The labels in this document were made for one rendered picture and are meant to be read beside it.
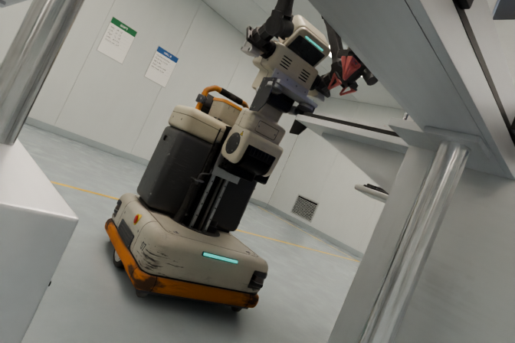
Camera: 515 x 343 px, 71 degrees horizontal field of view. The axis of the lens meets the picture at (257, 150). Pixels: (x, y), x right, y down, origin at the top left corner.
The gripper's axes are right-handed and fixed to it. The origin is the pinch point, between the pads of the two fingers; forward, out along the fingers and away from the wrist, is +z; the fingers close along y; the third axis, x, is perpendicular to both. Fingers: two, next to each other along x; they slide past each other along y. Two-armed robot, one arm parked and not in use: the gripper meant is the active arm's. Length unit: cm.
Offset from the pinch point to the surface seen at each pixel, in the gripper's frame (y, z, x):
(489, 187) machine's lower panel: 56, 28, -12
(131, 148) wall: -489, 75, 164
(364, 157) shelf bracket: 20.2, 26.5, -3.1
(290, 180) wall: -461, 20, 534
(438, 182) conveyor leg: 54, 33, -34
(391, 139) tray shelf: 30.9, 21.7, -11.2
